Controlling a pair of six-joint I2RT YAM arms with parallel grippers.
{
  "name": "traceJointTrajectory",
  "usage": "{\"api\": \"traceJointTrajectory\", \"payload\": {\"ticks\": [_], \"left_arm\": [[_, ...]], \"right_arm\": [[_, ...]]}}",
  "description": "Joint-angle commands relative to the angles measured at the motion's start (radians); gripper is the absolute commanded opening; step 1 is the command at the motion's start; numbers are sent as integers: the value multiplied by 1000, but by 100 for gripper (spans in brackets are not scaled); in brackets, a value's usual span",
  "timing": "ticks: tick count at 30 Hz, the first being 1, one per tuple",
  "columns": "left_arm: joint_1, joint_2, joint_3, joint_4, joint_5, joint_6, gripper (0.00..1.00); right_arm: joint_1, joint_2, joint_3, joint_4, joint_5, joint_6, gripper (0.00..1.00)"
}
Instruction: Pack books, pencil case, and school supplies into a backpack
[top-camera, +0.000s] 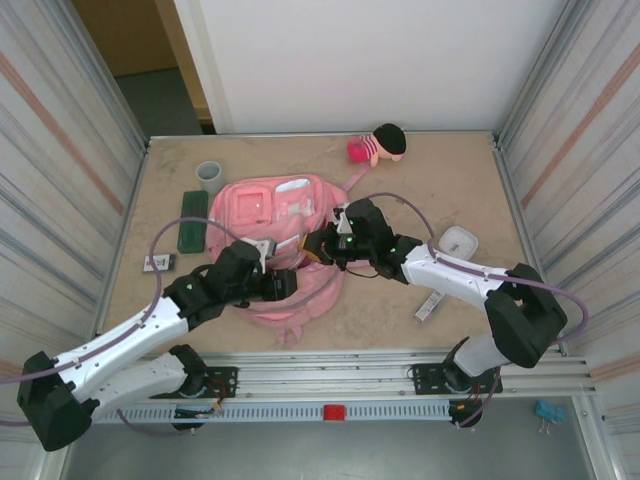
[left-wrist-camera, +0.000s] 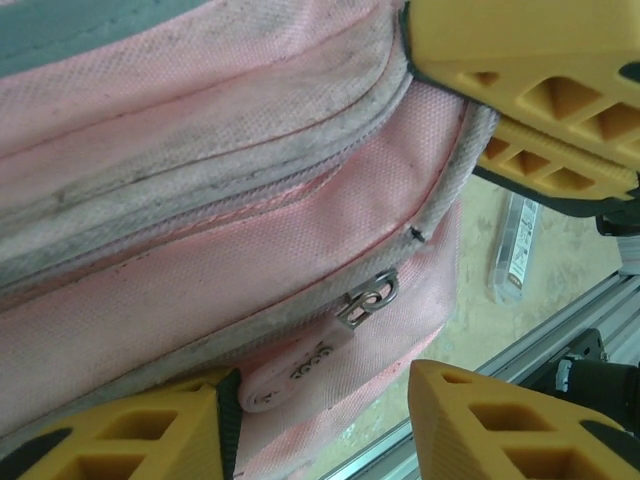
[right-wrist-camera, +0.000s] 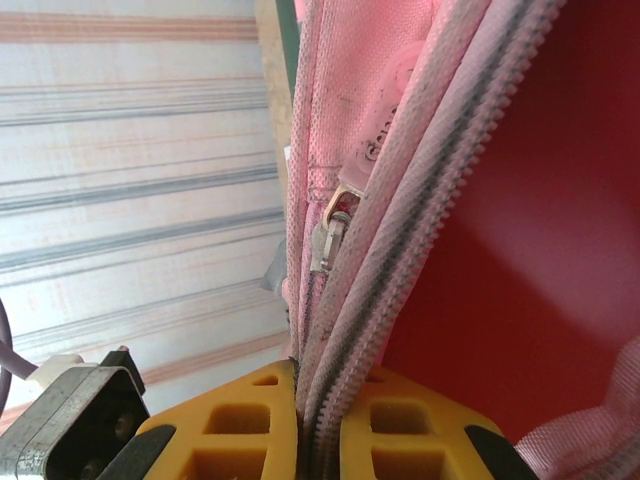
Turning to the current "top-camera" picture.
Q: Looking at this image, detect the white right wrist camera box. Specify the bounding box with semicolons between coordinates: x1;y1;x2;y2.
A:
332;207;354;235

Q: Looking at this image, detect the pink striped plush toy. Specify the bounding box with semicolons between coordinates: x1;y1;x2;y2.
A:
346;122;407;167

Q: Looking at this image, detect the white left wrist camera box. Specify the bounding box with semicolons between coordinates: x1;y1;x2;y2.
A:
243;236;279;262

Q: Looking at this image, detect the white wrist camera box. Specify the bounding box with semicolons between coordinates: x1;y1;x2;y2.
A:
243;236;279;262
332;207;354;235

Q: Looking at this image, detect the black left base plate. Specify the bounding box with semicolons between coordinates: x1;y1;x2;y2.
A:
149;366;240;400

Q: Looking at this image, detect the aluminium mounting rail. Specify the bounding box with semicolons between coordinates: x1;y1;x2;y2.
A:
147;349;599;401

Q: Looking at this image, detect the pink backpack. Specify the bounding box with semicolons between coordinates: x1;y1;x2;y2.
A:
207;166;372;347

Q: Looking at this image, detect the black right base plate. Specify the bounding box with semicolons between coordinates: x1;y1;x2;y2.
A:
407;360;504;397

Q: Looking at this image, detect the dark green rectangular block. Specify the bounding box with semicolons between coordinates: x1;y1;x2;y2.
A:
177;190;210;255

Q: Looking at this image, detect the wooden door frame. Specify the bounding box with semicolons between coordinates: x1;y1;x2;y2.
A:
152;0;216;135

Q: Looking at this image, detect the white slotted cable duct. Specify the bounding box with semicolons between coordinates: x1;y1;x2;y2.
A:
92;402;454;425

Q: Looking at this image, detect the blue clip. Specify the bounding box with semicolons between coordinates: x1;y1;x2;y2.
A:
535;399;566;426

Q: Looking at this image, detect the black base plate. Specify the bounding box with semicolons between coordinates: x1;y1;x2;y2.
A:
407;360;504;397
149;366;240;400

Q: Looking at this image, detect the grey plastic cup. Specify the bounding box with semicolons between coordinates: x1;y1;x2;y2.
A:
195;160;226;197

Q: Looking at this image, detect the small black white box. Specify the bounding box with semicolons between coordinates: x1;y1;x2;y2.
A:
143;253;177;274

